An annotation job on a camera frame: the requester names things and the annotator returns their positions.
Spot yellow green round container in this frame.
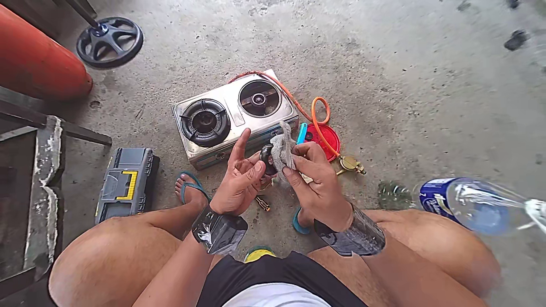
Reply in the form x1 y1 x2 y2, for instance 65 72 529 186
243 246 277 263

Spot black spoked wheel with pole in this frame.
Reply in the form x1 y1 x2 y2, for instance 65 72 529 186
64 0 144 70

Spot person's left forearm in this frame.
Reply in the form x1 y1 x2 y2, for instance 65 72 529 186
132 205 248 307

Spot clear green plastic bottle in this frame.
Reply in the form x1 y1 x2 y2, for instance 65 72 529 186
377 180 421 211

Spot large bottle with blue label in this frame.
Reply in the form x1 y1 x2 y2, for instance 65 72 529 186
419 177 546 236

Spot black round burner part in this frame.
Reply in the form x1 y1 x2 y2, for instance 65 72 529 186
260 144 278 177

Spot brass gas regulator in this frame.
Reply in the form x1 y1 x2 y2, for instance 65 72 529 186
336 155 367 176

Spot person's right hand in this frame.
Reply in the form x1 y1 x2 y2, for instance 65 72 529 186
282 142 354 233

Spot orange gas hose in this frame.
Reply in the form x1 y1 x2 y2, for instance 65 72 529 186
228 71 341 158

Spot person's left hand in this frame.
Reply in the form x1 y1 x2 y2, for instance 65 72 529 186
209 128 274 216

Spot silver two-burner gas stove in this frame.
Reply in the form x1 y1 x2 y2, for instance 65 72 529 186
172 69 299 170

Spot person's right forearm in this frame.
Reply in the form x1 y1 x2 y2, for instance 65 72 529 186
314 202 488 307

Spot person's legs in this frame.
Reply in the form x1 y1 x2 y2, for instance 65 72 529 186
48 171 502 307

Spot worn dark bench frame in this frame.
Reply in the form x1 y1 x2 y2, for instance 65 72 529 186
0 86 113 301

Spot grey cloth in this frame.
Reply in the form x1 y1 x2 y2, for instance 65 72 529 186
270 121 297 181

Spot red round lid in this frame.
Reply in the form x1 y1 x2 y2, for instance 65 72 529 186
302 123 341 163

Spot person's body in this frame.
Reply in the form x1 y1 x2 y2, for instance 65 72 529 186
196 251 369 307

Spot grey toolbox yellow handle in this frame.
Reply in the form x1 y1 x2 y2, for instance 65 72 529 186
95 148 160 225

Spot red gas cylinder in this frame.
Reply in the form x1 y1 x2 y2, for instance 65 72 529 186
0 0 94 102

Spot black round pan support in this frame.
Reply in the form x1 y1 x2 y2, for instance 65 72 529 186
179 99 231 148

